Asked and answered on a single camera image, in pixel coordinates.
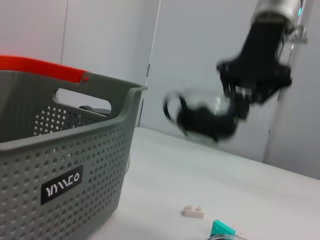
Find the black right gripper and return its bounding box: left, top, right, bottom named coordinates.
left=216, top=14, right=293, bottom=122

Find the grey perforated storage bin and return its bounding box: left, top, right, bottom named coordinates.
left=0, top=69, right=149, bottom=240

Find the white two-stud brick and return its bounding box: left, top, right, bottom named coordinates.
left=181, top=204, right=206, bottom=219

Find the teal brick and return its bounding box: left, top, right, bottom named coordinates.
left=209, top=219, right=237, bottom=237

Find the orange bin handle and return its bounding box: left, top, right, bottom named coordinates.
left=0, top=55, right=90, bottom=85

